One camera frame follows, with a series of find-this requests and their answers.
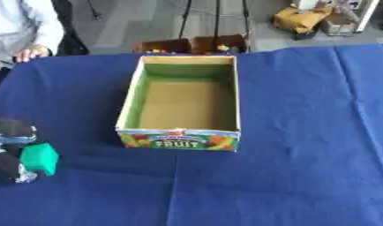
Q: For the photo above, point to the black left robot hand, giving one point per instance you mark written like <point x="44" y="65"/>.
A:
<point x="8" y="164"/>

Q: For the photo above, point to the green block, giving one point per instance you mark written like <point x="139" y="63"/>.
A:
<point x="40" y="159"/>

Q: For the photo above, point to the cardboard box with green inside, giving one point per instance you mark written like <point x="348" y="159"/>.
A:
<point x="184" y="103"/>

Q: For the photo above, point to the person's hand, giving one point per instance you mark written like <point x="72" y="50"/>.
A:
<point x="31" y="53"/>

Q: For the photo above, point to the person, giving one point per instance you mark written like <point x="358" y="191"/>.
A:
<point x="19" y="26"/>

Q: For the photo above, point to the black chair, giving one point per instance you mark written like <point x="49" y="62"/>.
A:
<point x="68" y="29"/>

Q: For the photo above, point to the black tripod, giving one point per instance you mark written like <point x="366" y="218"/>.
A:
<point x="215" y="17"/>

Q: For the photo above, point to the yellow bag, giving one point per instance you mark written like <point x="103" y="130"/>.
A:
<point x="301" y="18"/>

